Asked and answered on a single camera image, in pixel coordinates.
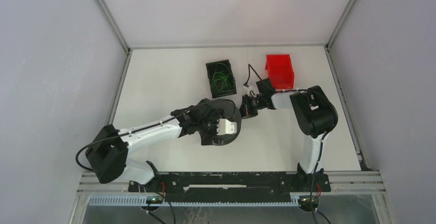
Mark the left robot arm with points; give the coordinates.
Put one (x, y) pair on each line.
(110, 154)

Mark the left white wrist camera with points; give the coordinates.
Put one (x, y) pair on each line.
(226, 127)

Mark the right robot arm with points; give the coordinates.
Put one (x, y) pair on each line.
(314, 112)

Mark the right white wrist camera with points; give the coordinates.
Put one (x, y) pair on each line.
(248, 88)

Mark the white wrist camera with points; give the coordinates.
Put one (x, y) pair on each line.
(248, 88)
(226, 127)

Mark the black plastic bin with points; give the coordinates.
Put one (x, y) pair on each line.
(221, 78)

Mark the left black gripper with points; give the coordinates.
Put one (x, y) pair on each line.
(206, 138)

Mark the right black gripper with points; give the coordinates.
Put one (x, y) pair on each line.
(245, 110)

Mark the dark grey cable spool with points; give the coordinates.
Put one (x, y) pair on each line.
(228, 110)

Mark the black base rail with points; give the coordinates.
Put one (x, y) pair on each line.
(234, 187)

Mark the red plastic bin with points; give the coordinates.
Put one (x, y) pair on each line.
(280, 71)

